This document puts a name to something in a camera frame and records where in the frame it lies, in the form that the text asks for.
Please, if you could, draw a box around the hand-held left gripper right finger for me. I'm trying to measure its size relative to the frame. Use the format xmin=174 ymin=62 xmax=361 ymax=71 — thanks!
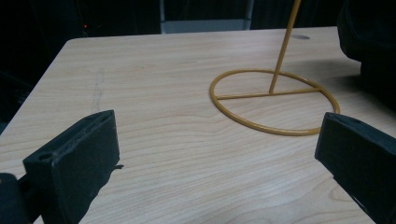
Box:
xmin=314 ymin=112 xmax=396 ymax=224

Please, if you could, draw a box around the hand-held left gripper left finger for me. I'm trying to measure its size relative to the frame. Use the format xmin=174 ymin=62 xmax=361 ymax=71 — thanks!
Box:
xmin=22 ymin=109 xmax=121 ymax=224

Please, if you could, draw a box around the yellow metal wire stand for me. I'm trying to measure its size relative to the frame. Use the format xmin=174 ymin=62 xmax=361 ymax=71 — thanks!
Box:
xmin=208 ymin=0 xmax=341 ymax=137

